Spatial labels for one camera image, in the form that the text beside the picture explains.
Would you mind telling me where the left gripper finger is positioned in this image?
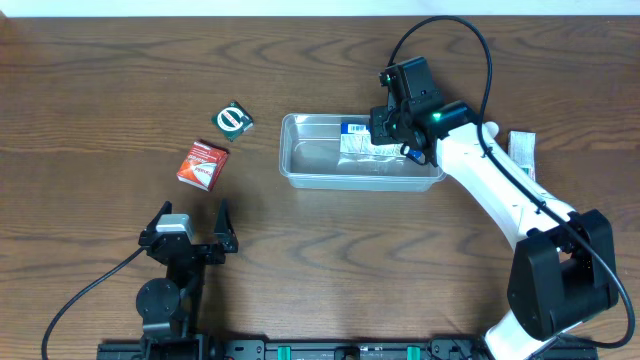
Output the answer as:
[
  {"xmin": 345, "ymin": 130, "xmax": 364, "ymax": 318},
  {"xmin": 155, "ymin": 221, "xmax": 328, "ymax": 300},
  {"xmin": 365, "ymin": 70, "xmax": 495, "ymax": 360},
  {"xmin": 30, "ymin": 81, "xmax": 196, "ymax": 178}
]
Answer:
[
  {"xmin": 214, "ymin": 199, "xmax": 236, "ymax": 243},
  {"xmin": 144, "ymin": 201, "xmax": 172, "ymax": 235}
]

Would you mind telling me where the blue Kool Fever box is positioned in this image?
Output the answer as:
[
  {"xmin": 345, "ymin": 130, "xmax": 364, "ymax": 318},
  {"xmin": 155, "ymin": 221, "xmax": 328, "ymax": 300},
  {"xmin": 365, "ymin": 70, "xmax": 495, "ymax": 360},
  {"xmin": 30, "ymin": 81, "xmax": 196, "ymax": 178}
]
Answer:
[{"xmin": 337, "ymin": 122, "xmax": 413, "ymax": 173}]

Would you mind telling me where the white green medicine box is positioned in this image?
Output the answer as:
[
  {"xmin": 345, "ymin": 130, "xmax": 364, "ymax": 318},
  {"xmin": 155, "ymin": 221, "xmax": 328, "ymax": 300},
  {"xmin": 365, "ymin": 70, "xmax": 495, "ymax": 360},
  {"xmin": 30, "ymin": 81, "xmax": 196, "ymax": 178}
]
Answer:
[{"xmin": 508, "ymin": 131, "xmax": 536, "ymax": 181}]

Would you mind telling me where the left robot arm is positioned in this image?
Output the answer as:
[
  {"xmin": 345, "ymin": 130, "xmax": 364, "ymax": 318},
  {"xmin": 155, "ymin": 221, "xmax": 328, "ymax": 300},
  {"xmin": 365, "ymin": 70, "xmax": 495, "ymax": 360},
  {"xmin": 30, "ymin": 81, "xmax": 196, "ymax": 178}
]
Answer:
[{"xmin": 136, "ymin": 200, "xmax": 239, "ymax": 360}]

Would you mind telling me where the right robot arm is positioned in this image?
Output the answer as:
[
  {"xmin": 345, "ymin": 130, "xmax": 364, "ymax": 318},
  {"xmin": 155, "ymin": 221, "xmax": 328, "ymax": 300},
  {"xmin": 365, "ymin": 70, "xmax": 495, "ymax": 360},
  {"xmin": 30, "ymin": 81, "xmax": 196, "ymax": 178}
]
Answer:
[{"xmin": 369, "ymin": 100, "xmax": 629, "ymax": 359}]

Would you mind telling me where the clear plastic container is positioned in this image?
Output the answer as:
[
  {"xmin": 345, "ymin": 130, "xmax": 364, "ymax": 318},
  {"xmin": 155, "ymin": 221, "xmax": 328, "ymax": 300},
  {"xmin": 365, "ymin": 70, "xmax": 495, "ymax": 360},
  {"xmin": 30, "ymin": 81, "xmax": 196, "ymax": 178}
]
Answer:
[{"xmin": 279, "ymin": 113, "xmax": 445, "ymax": 192}]

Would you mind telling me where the red Panadol box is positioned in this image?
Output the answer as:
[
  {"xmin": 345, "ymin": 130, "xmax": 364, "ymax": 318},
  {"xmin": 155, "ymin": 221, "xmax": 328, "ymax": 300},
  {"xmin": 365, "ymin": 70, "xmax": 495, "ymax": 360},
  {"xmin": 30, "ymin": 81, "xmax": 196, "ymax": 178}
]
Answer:
[{"xmin": 176, "ymin": 140, "xmax": 229, "ymax": 192}]

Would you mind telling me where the black bottle white cap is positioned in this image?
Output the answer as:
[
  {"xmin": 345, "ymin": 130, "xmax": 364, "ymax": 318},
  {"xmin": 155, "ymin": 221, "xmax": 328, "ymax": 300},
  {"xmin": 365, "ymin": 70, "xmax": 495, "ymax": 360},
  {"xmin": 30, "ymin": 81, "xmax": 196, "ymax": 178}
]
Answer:
[{"xmin": 484, "ymin": 121, "xmax": 500, "ymax": 138}]

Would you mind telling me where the green Zam-Buk box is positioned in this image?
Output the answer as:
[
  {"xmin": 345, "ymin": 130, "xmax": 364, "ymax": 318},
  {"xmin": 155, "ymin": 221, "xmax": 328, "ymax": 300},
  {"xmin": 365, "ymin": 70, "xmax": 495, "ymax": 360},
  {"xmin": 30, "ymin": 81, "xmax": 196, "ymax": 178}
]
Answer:
[{"xmin": 211, "ymin": 100, "xmax": 254, "ymax": 142}]

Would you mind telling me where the left black cable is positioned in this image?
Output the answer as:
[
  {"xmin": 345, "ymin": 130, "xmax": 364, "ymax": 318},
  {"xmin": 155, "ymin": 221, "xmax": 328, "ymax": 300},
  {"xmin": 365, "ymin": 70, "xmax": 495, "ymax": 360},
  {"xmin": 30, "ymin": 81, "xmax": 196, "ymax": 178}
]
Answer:
[{"xmin": 40, "ymin": 246, "xmax": 147, "ymax": 360}]

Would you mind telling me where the black cable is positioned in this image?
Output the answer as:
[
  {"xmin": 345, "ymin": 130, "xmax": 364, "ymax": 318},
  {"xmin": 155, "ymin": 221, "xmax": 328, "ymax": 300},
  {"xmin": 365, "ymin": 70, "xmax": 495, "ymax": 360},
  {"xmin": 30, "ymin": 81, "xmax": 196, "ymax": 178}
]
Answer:
[
  {"xmin": 387, "ymin": 15, "xmax": 636, "ymax": 350},
  {"xmin": 40, "ymin": 246, "xmax": 147, "ymax": 360}
]

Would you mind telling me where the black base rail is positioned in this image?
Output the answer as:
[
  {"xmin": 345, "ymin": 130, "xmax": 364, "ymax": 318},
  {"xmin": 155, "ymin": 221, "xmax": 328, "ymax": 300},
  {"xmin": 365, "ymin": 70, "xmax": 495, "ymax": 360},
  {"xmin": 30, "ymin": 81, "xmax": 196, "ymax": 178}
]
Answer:
[{"xmin": 96, "ymin": 335, "xmax": 599, "ymax": 360}]

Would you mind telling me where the right black cable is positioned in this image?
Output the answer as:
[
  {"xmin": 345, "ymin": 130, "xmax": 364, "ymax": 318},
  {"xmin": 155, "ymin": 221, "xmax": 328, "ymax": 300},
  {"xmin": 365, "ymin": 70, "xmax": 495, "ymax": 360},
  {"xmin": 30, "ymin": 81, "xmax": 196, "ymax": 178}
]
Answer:
[{"xmin": 387, "ymin": 15, "xmax": 636, "ymax": 350}]

